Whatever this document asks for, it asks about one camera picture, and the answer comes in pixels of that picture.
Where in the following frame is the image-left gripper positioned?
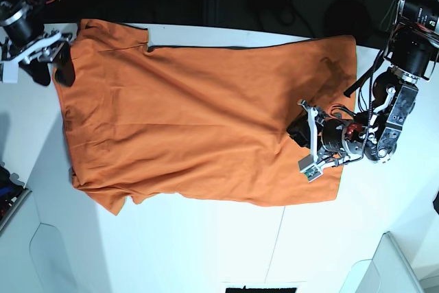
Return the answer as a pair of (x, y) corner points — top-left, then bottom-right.
(1, 1), (77, 86)

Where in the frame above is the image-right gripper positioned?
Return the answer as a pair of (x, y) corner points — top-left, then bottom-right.
(286, 99), (366, 169)

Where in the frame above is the orange t-shirt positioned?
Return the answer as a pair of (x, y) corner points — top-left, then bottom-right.
(56, 19), (357, 214)

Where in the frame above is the clutter bin left edge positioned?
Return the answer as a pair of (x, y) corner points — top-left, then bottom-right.
(0, 166), (25, 220)

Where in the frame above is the white black calibration card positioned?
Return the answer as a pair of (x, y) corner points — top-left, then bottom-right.
(219, 282), (303, 293)

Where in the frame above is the grey panel bottom right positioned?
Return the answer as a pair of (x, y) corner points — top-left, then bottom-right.
(340, 232), (423, 293)

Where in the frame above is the grey panel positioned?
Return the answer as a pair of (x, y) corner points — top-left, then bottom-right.
(0, 188), (66, 293)
(340, 232), (423, 293)

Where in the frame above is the grey panel bottom left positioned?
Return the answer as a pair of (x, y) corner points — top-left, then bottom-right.
(0, 188), (66, 293)

